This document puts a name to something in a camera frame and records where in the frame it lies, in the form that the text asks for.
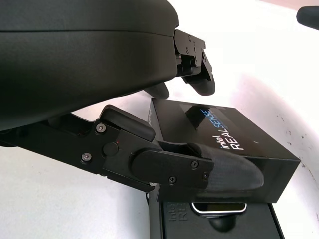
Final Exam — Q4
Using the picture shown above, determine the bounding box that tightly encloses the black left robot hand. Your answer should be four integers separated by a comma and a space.
0, 0, 265, 194

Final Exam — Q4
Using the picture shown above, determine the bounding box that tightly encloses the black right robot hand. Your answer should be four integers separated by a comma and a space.
296, 6, 319, 27

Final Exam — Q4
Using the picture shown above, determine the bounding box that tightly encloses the black RealSense box lid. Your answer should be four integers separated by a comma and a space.
148, 98, 302, 204

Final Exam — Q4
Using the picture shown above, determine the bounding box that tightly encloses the silver RealSense depth camera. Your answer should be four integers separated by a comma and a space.
190, 202, 248, 215

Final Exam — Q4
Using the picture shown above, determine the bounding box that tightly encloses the black box base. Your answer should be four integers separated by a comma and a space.
144, 191, 285, 239

